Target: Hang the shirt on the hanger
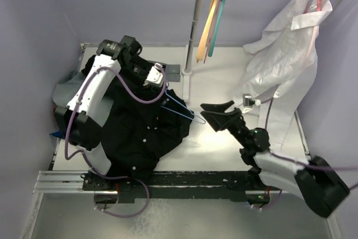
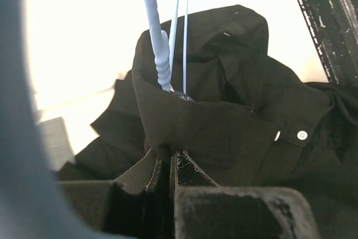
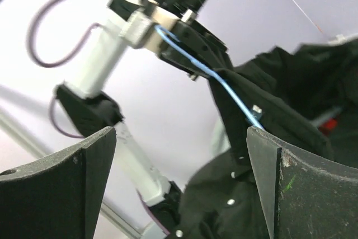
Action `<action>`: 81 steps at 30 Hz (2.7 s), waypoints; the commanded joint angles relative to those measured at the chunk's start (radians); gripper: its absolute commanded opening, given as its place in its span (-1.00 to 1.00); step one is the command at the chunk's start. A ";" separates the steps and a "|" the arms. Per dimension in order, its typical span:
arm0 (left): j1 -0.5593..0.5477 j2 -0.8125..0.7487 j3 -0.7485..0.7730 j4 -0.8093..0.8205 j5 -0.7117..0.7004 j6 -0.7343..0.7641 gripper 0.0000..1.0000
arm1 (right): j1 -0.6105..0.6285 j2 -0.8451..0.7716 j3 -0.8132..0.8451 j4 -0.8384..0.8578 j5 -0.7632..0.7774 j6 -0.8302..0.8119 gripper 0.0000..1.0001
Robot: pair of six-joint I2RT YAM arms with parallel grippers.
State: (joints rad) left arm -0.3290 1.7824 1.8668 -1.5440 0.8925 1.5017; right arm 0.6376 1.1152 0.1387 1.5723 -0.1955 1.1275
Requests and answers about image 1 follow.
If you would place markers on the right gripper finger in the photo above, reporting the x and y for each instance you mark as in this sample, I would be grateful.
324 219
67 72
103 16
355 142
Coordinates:
219 121
217 107

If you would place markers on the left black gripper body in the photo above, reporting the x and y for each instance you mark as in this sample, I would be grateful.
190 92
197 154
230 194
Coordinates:
134 73

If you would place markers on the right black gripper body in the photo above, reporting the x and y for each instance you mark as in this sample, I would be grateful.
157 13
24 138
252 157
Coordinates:
238 129

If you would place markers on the light blue hanger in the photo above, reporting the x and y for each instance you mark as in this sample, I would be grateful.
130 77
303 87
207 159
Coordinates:
177 106

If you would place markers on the black button shirt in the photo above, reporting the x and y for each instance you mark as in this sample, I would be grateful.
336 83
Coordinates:
136 136

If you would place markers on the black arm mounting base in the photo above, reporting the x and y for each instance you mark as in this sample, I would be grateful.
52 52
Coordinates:
256 197

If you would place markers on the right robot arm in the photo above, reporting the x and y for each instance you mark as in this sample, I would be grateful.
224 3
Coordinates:
314 181

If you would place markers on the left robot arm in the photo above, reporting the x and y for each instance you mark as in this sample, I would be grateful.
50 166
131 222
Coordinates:
82 118

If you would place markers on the orange hanger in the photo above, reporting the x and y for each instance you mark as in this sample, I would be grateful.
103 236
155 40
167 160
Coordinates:
202 44

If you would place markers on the white hanging shirt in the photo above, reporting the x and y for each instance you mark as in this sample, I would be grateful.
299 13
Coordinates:
282 69

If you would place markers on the grey shirt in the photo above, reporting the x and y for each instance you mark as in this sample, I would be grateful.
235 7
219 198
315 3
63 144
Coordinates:
67 88

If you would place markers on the red black plaid shirt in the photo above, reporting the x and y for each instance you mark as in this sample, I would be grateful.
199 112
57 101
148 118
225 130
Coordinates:
55 116

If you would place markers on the teal hanger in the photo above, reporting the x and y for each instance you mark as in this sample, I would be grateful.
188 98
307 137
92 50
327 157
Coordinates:
218 15

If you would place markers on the blue garment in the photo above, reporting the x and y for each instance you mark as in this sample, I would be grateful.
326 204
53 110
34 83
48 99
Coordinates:
58 134

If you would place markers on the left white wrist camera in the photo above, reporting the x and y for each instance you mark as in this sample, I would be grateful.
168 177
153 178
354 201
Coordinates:
155 76

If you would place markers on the aluminium frame rail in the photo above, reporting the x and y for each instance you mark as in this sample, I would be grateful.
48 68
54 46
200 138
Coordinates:
76 181

